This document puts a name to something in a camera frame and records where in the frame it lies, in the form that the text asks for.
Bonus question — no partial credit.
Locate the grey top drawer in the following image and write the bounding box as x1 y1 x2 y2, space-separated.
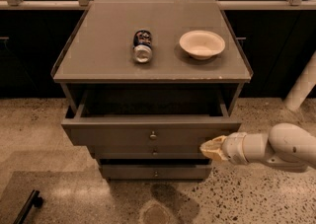
61 103 241 146

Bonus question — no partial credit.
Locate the grey drawer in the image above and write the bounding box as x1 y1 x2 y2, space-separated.
88 145 204 159
61 103 241 146
100 165 211 180

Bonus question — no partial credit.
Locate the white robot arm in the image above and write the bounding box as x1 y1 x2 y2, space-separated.
199 123 316 173

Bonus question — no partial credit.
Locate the grey drawer cabinet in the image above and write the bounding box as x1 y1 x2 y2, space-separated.
52 0 253 168

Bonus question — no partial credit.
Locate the grey bottom drawer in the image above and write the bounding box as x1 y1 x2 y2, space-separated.
100 165 211 180

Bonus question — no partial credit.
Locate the grey middle drawer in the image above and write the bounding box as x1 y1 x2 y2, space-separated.
88 145 204 159

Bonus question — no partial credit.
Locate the white paper bowl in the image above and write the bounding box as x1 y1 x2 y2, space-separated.
179 31 225 60

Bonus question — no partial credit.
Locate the blue soda can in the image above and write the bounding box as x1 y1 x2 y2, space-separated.
133 30 152 63

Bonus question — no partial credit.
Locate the black bar on floor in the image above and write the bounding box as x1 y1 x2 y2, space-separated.
13 189 43 224

